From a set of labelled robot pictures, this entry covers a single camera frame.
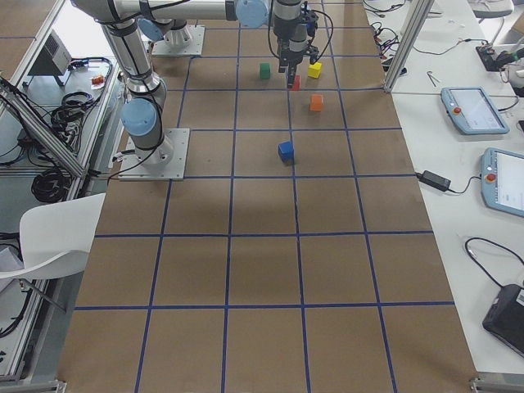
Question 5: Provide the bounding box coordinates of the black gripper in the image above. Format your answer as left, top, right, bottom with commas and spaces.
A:
277, 11, 319, 87

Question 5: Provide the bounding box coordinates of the black power adapter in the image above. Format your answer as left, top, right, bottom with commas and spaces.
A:
416, 170, 451, 192

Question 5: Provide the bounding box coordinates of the grey control box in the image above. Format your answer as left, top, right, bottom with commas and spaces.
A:
28, 29, 73, 87

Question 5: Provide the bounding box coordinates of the lower teach pendant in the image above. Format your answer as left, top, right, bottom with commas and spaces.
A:
481, 147, 523, 217

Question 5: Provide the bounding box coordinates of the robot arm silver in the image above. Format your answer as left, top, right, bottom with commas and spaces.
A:
138, 1, 321, 88
72, 1, 174, 166

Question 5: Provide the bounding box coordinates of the yellow wooden block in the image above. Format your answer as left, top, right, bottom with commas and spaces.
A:
307, 61, 323, 79

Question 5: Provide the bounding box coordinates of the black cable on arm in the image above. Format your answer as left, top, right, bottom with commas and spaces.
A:
268, 10, 333, 66

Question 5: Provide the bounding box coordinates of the red wooden block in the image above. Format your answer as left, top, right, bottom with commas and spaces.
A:
290, 75, 300, 91

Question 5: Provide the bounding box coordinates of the black tablet device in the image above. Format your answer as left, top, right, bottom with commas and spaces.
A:
482, 284, 523, 356

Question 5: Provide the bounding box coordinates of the teach pendant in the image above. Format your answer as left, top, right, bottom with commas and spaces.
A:
481, 147, 523, 217
440, 87, 509, 135

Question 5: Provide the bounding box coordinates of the aluminium frame post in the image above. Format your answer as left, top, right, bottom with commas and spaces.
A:
383, 0, 434, 93

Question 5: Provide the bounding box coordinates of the green wooden block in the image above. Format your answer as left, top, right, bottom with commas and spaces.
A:
259, 62, 271, 80

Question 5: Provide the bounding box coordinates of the white chair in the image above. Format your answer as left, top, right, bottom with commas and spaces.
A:
1, 193, 106, 289

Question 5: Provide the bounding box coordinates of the orange wooden block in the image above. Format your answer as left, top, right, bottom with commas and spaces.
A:
309, 94, 324, 112

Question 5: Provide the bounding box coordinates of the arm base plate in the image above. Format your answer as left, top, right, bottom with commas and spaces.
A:
118, 129, 190, 181
151, 25, 205, 57

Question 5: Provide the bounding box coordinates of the upper teach pendant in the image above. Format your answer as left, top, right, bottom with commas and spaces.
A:
440, 87, 509, 135

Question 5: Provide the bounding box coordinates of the blue wooden block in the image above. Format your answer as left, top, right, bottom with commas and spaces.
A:
278, 141, 294, 165

